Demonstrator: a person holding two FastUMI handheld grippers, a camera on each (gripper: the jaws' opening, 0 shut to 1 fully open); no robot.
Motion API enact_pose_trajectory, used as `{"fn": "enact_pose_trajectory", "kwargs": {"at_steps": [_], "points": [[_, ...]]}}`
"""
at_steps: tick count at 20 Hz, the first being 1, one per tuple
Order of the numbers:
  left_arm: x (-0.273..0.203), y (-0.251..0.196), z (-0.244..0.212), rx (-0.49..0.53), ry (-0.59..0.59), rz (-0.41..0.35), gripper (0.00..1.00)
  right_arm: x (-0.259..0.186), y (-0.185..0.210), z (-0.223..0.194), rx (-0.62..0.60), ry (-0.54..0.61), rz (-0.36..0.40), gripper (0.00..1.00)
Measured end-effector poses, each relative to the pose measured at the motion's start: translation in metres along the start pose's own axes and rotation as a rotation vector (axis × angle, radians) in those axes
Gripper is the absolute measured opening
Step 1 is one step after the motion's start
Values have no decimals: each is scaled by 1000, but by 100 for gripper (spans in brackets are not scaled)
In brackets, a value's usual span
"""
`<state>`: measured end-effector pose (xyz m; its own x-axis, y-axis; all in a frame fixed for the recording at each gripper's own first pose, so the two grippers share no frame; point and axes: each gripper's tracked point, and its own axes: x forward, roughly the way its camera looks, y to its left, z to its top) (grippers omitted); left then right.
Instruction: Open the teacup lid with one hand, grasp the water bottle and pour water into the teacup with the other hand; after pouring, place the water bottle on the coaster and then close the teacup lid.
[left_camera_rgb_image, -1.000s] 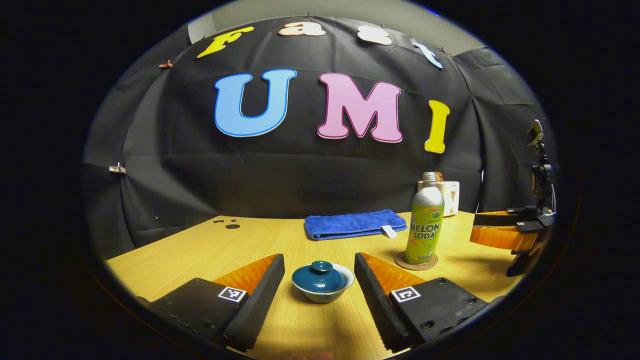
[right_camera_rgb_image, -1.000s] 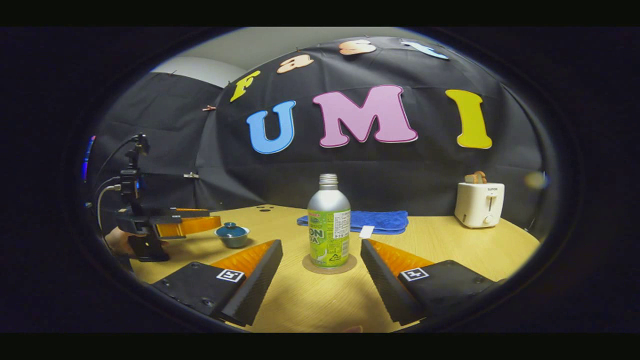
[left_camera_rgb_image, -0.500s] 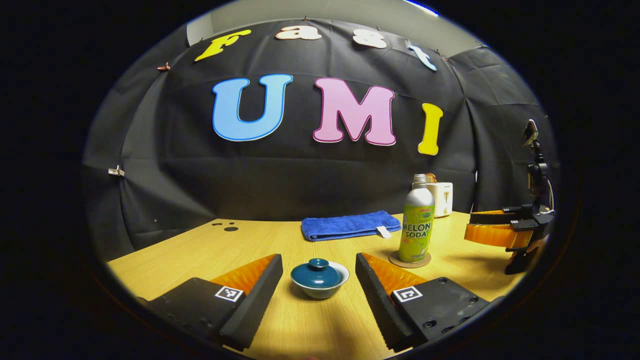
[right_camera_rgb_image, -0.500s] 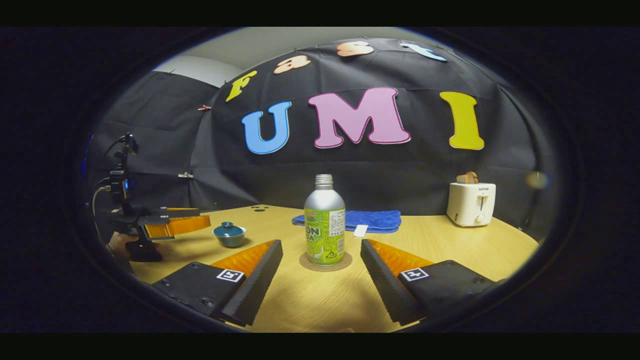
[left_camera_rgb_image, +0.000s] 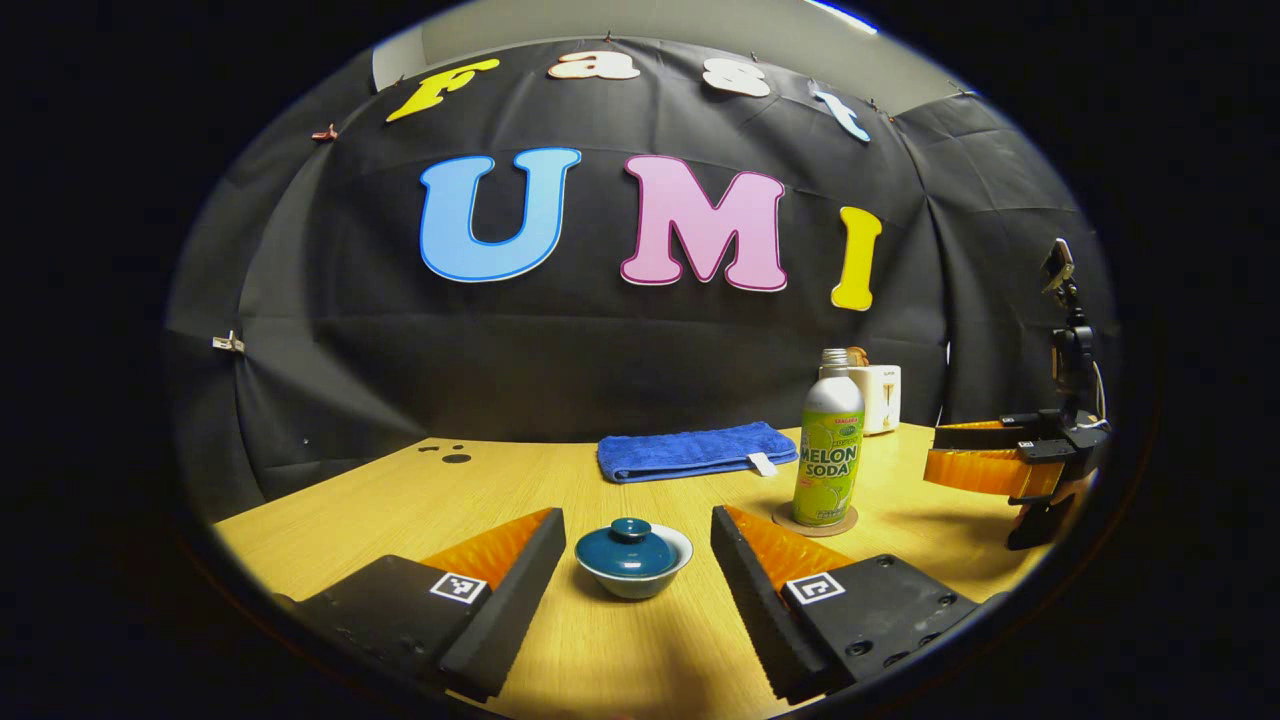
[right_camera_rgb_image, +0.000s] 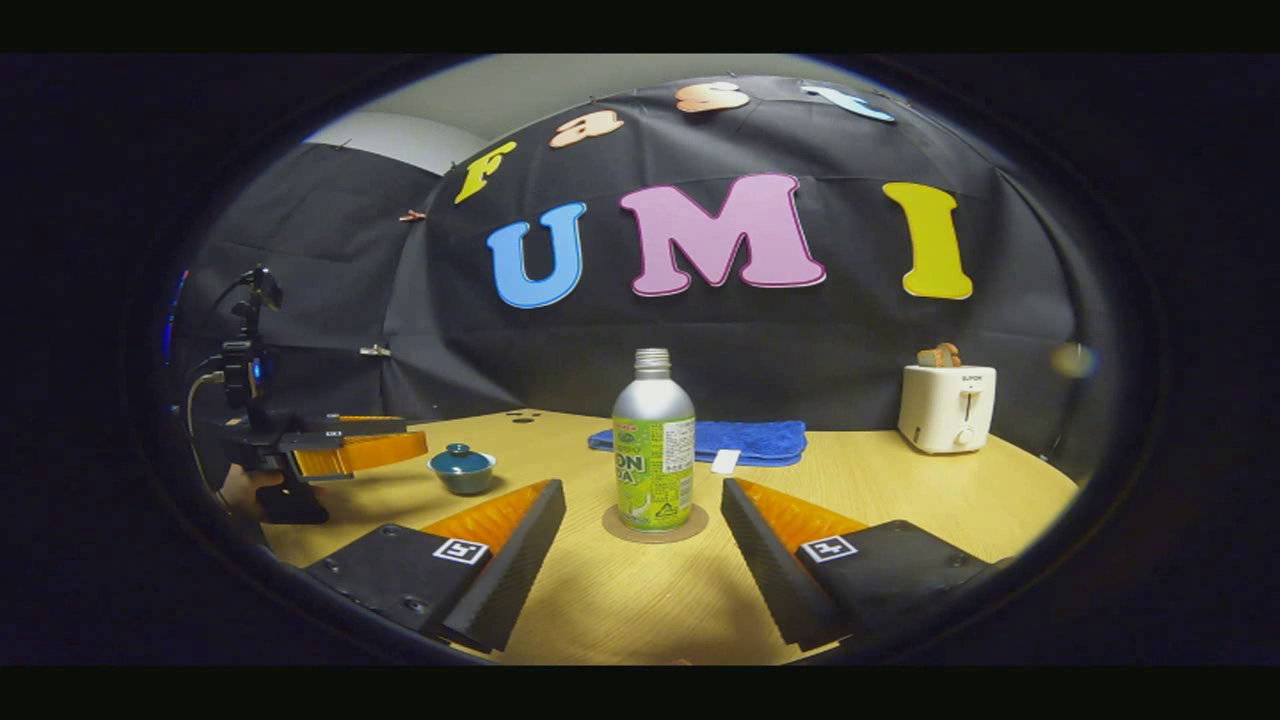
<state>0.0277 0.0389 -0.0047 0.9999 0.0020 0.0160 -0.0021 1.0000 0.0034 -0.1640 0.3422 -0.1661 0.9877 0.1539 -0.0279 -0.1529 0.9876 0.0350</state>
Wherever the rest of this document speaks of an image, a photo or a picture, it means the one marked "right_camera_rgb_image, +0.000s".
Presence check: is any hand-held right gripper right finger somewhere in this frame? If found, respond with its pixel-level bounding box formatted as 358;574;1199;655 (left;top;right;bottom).
720;477;1011;651

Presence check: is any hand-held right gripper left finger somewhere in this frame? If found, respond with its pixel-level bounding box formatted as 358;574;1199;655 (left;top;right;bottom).
305;478;567;654

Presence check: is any teal teacup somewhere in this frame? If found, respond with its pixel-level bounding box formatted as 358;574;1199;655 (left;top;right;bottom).
427;450;497;496

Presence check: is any round brown coaster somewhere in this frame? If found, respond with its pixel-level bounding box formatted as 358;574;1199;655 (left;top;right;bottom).
602;502;710;545

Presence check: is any silver water bottle green label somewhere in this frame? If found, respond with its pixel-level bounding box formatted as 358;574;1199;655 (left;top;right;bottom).
611;348;697;533

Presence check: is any blue towel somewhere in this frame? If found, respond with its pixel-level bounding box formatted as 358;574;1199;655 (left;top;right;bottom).
588;420;807;468

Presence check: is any black backdrop cloth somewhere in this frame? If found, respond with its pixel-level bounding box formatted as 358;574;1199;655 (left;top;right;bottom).
175;75;1111;471

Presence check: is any white toaster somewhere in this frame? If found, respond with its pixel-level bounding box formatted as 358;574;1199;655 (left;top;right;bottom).
897;364;998;455

